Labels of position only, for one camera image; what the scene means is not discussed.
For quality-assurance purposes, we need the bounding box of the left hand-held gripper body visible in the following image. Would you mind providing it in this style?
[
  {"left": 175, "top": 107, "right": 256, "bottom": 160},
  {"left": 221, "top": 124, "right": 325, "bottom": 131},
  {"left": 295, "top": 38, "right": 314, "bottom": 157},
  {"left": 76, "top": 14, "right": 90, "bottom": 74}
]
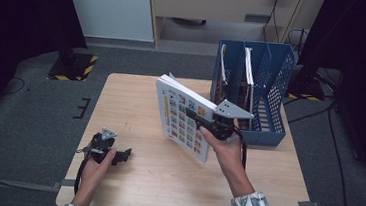
[{"left": 75, "top": 125, "right": 118, "bottom": 166}]

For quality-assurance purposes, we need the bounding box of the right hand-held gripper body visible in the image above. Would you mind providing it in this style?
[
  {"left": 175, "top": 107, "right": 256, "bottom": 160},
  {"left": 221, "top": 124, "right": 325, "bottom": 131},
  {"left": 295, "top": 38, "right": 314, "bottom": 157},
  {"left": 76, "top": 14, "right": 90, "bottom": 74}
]
[{"left": 208, "top": 98, "right": 256, "bottom": 144}]

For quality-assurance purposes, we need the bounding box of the thick white picture book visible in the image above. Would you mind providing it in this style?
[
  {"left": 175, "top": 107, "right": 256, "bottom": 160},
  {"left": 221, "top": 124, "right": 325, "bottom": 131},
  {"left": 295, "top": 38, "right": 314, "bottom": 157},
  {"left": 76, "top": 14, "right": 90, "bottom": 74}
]
[{"left": 148, "top": 73, "right": 221, "bottom": 165}]

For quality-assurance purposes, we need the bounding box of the blue plastic file rack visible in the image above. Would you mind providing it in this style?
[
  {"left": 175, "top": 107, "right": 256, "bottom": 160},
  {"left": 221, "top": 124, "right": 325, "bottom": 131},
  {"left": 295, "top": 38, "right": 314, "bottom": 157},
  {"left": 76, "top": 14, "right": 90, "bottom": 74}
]
[{"left": 206, "top": 38, "right": 298, "bottom": 149}]

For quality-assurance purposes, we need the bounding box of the maroon magazine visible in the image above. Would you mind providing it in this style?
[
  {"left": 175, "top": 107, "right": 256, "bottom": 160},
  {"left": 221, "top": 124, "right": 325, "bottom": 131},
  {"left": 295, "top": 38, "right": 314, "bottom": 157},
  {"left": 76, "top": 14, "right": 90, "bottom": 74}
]
[{"left": 215, "top": 43, "right": 235, "bottom": 105}]

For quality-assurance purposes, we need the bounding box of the person's right hand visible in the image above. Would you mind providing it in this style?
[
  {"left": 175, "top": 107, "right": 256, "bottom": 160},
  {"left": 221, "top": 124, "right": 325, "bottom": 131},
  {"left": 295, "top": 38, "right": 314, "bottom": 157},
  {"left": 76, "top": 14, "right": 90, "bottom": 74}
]
[{"left": 195, "top": 116, "right": 253, "bottom": 181}]

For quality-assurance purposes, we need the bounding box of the person's left hand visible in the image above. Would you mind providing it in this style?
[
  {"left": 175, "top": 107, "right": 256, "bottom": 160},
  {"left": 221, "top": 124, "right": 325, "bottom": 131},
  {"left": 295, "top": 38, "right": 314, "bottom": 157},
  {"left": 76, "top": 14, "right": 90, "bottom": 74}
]
[{"left": 77, "top": 143, "right": 118, "bottom": 199}]

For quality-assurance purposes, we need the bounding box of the grey tape piece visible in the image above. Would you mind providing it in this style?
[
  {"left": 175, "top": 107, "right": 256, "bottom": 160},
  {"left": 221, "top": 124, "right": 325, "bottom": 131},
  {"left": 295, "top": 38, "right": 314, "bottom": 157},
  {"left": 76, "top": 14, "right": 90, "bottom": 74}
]
[
  {"left": 52, "top": 177, "right": 75, "bottom": 192},
  {"left": 296, "top": 199, "right": 322, "bottom": 206}
]

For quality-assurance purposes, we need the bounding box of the black yellow striped stand base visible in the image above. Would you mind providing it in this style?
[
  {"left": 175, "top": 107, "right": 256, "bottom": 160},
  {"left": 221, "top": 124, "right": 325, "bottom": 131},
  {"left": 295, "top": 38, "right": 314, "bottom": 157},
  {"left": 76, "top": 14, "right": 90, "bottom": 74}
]
[
  {"left": 47, "top": 45, "right": 99, "bottom": 84},
  {"left": 286, "top": 63, "right": 329, "bottom": 103}
]

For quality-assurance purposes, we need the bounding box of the beige wooden desk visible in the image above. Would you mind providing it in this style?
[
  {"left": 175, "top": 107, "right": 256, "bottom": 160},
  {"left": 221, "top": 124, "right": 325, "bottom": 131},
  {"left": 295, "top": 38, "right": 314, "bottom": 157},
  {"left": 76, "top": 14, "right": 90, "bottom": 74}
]
[{"left": 142, "top": 0, "right": 324, "bottom": 64}]

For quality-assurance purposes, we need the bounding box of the white cabinet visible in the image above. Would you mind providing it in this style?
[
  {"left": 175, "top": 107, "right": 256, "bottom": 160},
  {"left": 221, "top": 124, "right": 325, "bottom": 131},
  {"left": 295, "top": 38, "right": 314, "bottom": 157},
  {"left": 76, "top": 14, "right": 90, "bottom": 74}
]
[{"left": 59, "top": 0, "right": 158, "bottom": 43}]

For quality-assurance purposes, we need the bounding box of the right hand-held gripper black cable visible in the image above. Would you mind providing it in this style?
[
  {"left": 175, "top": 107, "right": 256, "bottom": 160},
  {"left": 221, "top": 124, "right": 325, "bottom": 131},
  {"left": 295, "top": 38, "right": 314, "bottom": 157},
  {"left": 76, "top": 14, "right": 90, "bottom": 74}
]
[{"left": 231, "top": 131, "right": 250, "bottom": 172}]

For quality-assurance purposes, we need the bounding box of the hand-held gripper black cable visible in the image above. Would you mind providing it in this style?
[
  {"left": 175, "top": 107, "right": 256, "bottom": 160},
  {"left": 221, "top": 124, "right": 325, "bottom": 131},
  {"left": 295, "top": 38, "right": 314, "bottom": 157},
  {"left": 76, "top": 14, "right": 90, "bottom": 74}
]
[
  {"left": 231, "top": 131, "right": 250, "bottom": 172},
  {"left": 73, "top": 133, "right": 97, "bottom": 196}
]

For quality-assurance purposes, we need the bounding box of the left hand-held gripper black cable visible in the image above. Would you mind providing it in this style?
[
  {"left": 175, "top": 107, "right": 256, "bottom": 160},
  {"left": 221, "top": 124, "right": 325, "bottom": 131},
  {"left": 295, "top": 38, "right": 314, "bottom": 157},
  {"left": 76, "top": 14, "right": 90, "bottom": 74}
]
[{"left": 73, "top": 133, "right": 97, "bottom": 196}]

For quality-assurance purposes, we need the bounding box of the short black floor cable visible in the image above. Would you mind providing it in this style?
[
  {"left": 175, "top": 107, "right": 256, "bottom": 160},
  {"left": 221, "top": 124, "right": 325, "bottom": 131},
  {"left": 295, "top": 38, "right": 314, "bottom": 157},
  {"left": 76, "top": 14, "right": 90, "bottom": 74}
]
[{"left": 281, "top": 95, "right": 335, "bottom": 128}]

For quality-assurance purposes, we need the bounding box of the thin black floor cable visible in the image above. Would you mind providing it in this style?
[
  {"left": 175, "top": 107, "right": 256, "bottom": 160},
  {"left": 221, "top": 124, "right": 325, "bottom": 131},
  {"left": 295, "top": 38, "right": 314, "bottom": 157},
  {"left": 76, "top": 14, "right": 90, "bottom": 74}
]
[{"left": 0, "top": 75, "right": 27, "bottom": 98}]

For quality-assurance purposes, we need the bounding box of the black cable coil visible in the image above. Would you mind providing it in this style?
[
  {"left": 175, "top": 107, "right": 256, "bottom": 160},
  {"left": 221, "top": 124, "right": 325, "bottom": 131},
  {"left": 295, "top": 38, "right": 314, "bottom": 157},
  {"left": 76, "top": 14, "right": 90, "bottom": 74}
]
[{"left": 285, "top": 26, "right": 309, "bottom": 57}]

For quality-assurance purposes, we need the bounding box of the long black floor cable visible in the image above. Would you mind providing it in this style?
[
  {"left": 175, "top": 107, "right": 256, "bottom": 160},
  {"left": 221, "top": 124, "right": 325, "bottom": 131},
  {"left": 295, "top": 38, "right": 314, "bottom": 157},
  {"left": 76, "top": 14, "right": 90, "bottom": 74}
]
[{"left": 319, "top": 102, "right": 362, "bottom": 206}]

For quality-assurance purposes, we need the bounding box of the black socket cable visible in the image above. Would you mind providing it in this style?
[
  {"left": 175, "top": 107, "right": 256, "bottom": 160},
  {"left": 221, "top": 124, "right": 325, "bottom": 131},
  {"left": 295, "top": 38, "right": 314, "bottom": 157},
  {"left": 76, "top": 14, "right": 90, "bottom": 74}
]
[{"left": 261, "top": 0, "right": 283, "bottom": 44}]

